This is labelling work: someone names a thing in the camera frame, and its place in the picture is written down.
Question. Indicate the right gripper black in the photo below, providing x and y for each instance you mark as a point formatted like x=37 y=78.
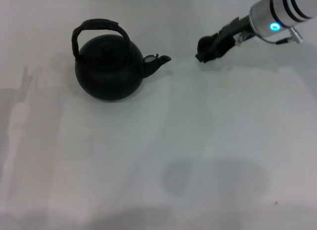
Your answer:
x=236 y=28

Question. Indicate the small black teacup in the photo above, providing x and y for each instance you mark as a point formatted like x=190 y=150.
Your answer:
x=204 y=44

